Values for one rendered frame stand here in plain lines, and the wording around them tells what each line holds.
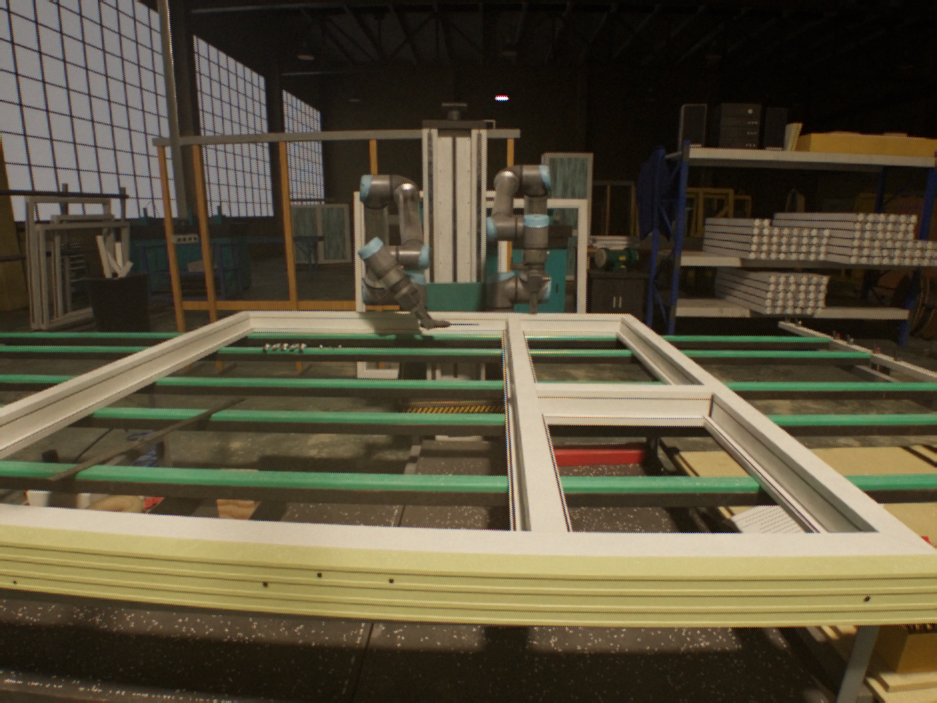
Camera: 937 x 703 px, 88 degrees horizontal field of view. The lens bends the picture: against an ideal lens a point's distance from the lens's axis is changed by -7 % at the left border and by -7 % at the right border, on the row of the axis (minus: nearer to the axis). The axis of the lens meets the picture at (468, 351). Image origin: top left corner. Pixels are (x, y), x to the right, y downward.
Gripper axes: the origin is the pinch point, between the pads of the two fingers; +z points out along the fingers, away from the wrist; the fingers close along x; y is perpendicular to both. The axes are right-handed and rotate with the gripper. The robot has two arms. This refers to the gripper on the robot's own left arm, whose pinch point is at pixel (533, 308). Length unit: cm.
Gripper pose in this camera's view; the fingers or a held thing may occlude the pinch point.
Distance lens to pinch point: 195.2
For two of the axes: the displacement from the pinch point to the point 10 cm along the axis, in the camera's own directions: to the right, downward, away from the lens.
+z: 0.0, 9.7, 2.5
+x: 0.5, -2.5, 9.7
